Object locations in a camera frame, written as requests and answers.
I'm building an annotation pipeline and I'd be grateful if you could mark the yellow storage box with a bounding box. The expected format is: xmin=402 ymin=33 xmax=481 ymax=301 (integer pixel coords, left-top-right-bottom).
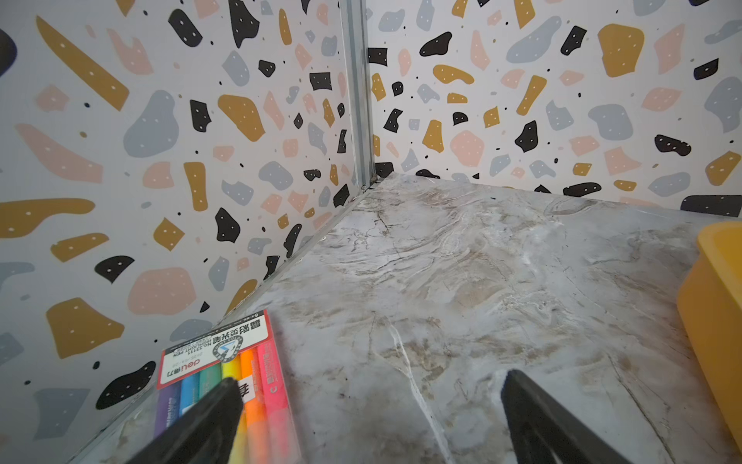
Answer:
xmin=677 ymin=222 xmax=741 ymax=445

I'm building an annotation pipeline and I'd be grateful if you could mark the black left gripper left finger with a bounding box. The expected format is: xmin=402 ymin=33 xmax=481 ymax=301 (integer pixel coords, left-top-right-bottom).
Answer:
xmin=129 ymin=378 xmax=243 ymax=464

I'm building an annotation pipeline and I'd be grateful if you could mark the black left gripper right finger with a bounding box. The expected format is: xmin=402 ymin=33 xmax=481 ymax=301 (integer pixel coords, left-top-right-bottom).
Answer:
xmin=500 ymin=369 xmax=628 ymax=464

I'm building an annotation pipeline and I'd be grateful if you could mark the highlighter pen pack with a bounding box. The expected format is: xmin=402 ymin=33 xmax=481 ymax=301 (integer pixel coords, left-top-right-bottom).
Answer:
xmin=153 ymin=310 xmax=303 ymax=463

